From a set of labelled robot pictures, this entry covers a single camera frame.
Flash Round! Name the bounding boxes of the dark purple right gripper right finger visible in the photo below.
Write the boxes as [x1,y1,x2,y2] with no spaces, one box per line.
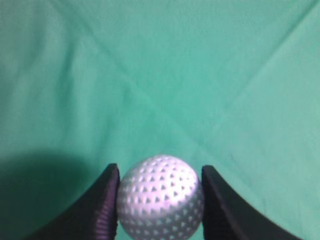
[201,165,299,240]

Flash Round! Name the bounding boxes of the white dimpled golf ball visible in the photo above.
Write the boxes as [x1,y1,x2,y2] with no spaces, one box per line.
[116,154,205,240]

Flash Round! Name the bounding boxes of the green table cloth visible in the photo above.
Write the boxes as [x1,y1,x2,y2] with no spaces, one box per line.
[0,0,320,240]

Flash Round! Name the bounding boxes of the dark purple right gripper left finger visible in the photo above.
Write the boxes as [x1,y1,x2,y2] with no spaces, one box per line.
[29,163,120,240]

